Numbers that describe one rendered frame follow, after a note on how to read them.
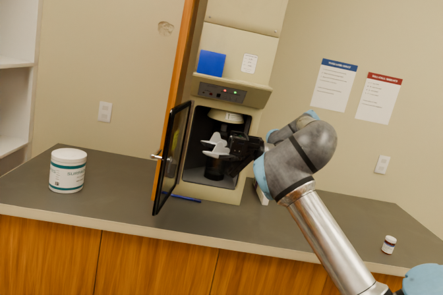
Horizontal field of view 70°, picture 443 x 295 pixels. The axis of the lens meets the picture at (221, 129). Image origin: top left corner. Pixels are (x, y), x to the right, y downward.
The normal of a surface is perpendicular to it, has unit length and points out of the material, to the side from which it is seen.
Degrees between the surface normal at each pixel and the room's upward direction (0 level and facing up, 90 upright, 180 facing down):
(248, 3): 90
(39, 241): 90
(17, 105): 90
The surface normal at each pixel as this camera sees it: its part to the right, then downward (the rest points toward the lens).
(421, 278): -0.49, -0.84
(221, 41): 0.04, 0.23
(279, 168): -0.37, -0.23
